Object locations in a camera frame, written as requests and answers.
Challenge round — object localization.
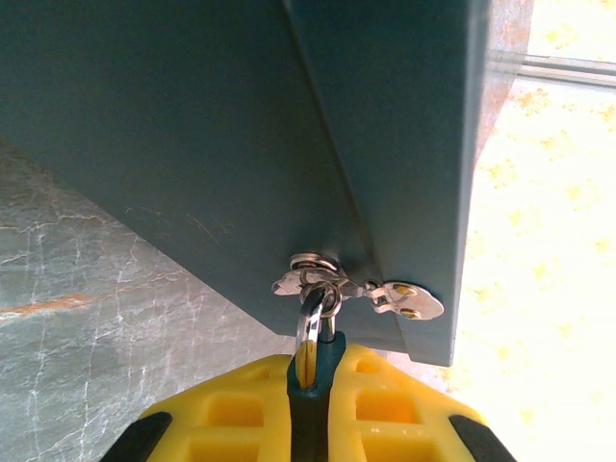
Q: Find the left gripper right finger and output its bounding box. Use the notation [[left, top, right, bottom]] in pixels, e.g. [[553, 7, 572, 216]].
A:
[[328, 343, 520, 462]]

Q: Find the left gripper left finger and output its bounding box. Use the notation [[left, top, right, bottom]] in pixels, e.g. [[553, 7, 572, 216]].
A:
[[110, 354, 295, 462]]

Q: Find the teal covered padlock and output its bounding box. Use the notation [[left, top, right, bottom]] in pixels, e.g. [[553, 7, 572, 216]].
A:
[[287, 282, 348, 462]]

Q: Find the aluminium frame post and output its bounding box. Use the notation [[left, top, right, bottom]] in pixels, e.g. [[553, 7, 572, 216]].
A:
[[518, 53, 616, 90]]

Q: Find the dark teal box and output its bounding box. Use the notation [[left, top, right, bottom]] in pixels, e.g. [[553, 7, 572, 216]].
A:
[[0, 0, 536, 368]]

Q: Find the silver box latch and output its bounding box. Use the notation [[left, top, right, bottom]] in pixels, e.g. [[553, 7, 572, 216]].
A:
[[270, 252, 447, 321]]

